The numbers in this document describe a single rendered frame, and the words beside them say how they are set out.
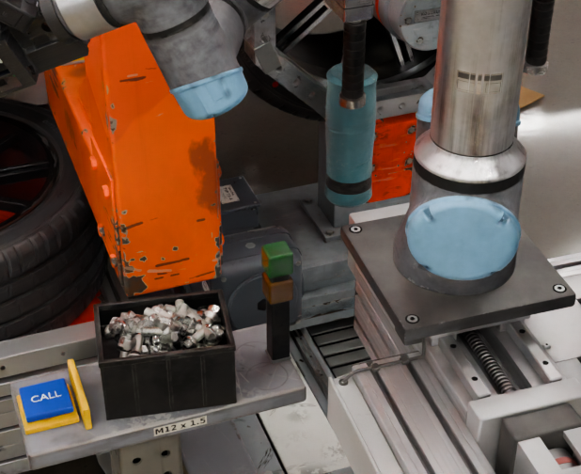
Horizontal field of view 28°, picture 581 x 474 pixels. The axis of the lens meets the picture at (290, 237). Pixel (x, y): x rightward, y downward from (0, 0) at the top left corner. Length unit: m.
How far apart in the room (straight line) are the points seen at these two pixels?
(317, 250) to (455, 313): 1.12
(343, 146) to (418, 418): 0.83
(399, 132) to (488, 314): 0.92
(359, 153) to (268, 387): 0.50
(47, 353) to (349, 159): 0.62
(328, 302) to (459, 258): 1.26
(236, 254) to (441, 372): 0.84
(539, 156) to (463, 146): 2.13
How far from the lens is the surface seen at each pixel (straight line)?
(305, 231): 2.55
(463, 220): 1.20
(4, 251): 2.08
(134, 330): 1.77
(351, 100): 1.93
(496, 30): 1.13
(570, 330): 1.54
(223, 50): 1.20
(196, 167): 1.80
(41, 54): 1.25
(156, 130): 1.75
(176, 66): 1.19
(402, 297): 1.41
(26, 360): 2.04
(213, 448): 2.19
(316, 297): 2.46
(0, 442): 2.15
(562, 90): 3.66
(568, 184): 3.20
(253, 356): 1.89
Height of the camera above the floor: 1.69
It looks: 35 degrees down
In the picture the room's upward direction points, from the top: straight up
